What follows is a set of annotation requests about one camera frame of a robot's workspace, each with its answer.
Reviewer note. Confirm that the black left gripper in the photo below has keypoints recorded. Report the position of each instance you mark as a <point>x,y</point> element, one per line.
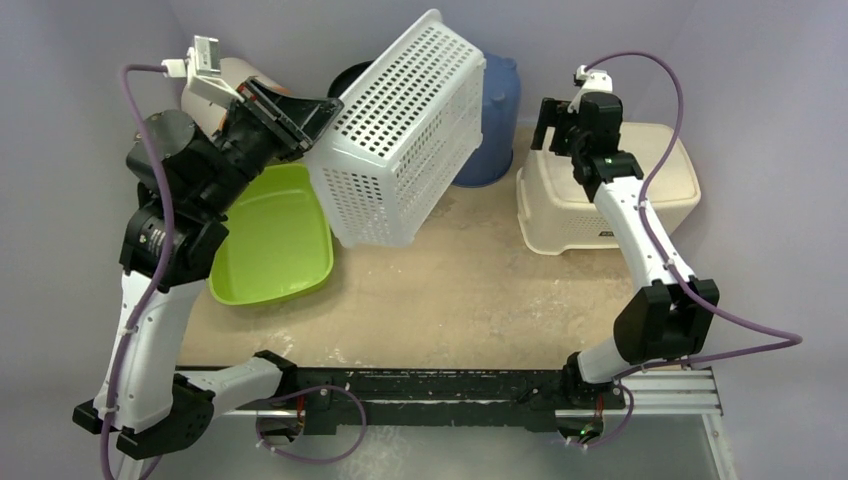
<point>293,121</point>

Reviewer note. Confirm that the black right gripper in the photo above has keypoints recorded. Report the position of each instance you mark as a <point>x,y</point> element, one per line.
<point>556,125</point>

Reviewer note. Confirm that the dark navy cylindrical bin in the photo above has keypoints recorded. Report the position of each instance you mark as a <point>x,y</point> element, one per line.
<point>346,78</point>

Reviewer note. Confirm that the light blue plastic bucket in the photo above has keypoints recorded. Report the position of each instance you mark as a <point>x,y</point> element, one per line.
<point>501,99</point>

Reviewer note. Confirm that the cream plastic laundry basket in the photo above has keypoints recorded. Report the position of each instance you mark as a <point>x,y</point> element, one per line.
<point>555,215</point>

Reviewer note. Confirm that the white perforated strainer basket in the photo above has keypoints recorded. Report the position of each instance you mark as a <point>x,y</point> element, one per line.
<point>410,122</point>

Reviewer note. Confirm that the green tray with white strainer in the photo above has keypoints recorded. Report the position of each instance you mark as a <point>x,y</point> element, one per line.
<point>279,245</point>

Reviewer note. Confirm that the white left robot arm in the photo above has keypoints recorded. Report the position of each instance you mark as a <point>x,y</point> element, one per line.
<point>188,181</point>

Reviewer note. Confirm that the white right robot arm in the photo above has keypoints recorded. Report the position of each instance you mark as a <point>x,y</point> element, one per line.
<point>668,317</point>

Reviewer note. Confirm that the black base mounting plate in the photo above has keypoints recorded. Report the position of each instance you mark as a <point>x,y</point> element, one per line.
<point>538,401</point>

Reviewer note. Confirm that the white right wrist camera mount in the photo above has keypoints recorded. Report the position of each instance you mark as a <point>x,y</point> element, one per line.
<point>589,81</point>

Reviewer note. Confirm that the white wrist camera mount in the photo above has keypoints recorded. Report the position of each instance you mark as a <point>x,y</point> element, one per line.
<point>201,68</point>
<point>589,81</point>

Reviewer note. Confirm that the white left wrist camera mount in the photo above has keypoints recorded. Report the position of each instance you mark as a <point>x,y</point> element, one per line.
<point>201,68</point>

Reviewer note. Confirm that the aluminium frame rails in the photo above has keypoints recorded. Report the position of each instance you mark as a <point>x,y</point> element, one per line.
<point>195,398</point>

